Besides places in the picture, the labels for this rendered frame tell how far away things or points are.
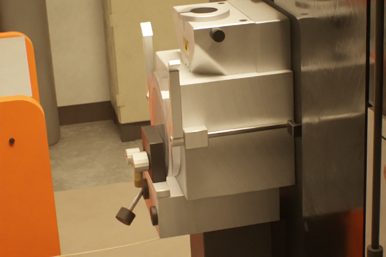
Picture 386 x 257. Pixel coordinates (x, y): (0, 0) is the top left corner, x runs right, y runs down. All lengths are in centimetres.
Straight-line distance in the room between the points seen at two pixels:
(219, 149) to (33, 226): 47
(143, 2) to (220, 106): 316
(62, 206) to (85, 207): 5
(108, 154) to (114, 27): 58
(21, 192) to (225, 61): 48
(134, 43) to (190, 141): 320
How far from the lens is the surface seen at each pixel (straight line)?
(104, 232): 160
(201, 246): 71
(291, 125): 64
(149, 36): 72
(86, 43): 418
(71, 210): 170
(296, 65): 64
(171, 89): 62
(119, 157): 381
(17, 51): 126
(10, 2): 382
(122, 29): 380
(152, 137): 68
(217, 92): 64
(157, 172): 68
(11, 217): 107
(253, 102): 65
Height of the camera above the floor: 144
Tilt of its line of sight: 19 degrees down
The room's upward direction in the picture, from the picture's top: 3 degrees counter-clockwise
